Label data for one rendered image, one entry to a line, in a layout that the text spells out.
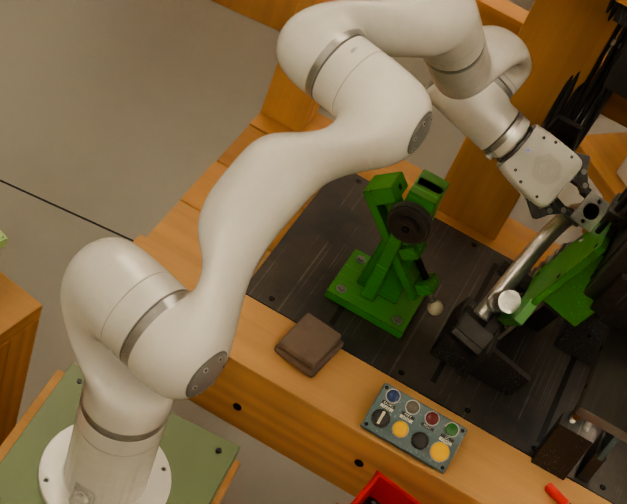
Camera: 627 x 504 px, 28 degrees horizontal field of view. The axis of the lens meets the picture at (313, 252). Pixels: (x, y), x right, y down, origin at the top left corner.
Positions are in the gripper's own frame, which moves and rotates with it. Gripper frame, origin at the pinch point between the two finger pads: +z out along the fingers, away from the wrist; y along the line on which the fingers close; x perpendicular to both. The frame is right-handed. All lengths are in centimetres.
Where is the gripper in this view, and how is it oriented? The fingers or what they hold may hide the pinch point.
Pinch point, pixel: (583, 208)
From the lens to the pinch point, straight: 204.3
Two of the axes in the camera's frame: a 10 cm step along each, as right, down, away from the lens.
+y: 6.6, -7.5, 0.1
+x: -1.1, -0.9, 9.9
